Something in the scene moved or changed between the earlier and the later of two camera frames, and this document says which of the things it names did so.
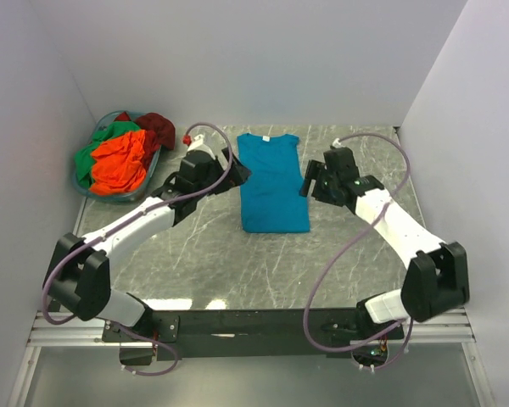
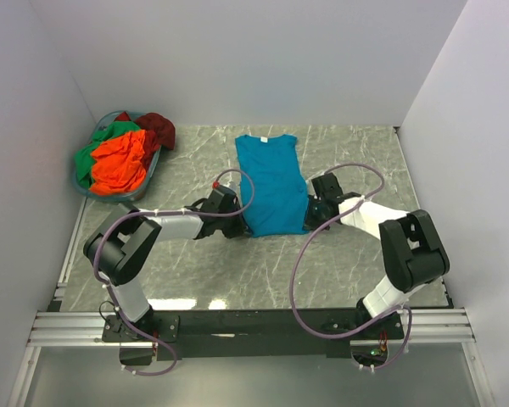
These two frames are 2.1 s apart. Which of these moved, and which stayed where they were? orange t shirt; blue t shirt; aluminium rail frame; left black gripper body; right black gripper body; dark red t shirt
Moved: right black gripper body; left black gripper body
Stayed: aluminium rail frame; blue t shirt; dark red t shirt; orange t shirt
